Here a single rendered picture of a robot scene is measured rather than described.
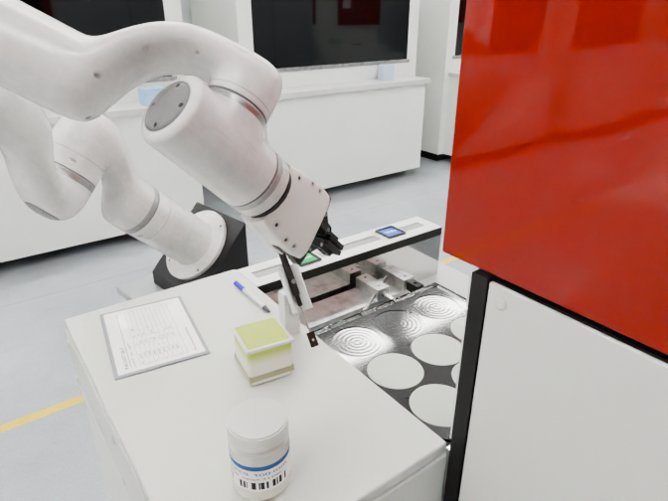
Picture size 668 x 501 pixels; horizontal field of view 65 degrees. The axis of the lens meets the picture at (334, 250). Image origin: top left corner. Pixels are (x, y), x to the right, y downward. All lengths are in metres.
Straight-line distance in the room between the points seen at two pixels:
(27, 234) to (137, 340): 2.78
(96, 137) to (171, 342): 0.44
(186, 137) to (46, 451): 1.88
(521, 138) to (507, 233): 0.09
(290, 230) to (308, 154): 3.64
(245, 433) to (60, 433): 1.79
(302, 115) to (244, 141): 3.63
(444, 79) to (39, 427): 4.51
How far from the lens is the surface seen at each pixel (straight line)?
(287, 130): 4.14
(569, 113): 0.50
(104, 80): 0.61
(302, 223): 0.67
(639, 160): 0.47
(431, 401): 0.90
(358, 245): 1.27
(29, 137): 1.01
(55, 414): 2.46
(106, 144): 1.14
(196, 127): 0.54
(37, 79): 0.61
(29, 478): 2.24
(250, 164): 0.58
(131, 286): 1.46
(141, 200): 1.19
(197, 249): 1.29
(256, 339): 0.80
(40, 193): 1.10
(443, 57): 5.51
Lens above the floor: 1.48
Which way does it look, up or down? 25 degrees down
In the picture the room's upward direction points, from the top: straight up
